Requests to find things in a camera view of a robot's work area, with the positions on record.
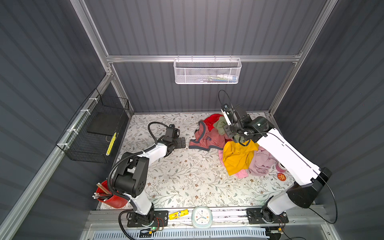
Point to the floral patterned table mat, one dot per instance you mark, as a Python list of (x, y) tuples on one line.
[(189, 178)]

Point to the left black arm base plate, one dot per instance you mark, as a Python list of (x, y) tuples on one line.
[(153, 219)]

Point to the red pencil cup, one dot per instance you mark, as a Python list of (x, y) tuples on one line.
[(104, 195)]

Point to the black wire side basket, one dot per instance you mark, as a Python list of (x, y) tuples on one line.
[(78, 145)]

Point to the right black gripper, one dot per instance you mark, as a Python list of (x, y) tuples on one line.
[(225, 129)]

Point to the olive green shirt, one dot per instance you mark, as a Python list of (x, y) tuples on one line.
[(220, 126)]

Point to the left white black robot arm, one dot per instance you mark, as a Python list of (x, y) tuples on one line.
[(128, 176)]

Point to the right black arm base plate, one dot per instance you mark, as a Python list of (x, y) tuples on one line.
[(265, 216)]

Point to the mauve cloth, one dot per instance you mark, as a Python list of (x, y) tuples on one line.
[(262, 162)]

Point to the white wire wall basket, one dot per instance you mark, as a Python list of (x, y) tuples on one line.
[(188, 71)]

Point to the yellow shirt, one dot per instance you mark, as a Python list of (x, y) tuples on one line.
[(237, 157)]

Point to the dusty pink grey-trimmed shirt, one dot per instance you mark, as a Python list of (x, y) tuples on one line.
[(206, 140)]

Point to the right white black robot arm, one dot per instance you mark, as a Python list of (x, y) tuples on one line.
[(309, 178)]

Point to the black pad in basket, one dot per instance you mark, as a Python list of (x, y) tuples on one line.
[(104, 124)]

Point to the yellow strip in basket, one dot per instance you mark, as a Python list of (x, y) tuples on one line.
[(111, 144)]

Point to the yellow glue tube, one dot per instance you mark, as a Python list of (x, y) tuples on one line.
[(178, 214)]

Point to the red cloth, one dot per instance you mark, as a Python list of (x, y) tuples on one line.
[(211, 120)]

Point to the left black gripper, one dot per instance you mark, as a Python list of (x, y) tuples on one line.
[(179, 145)]

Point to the mint green alarm clock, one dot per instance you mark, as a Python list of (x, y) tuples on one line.
[(202, 218)]

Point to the light pink cloth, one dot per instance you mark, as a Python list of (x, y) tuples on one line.
[(241, 174)]

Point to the items in white basket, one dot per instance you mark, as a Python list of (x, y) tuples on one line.
[(220, 79)]

